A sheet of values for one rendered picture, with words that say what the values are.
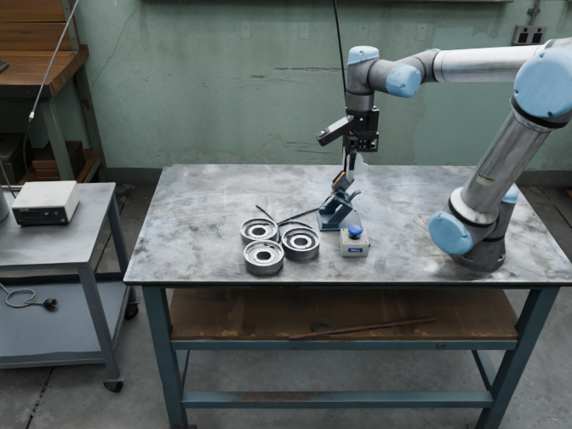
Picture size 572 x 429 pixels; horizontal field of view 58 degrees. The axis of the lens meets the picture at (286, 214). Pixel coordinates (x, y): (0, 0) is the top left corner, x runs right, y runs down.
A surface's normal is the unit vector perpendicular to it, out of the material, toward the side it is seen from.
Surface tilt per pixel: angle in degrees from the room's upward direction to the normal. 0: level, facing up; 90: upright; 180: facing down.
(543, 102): 83
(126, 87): 90
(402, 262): 0
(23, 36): 90
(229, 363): 0
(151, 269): 0
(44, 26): 90
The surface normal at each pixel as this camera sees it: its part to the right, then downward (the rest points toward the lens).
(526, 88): -0.71, 0.29
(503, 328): 0.01, -0.81
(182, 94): 0.01, 0.58
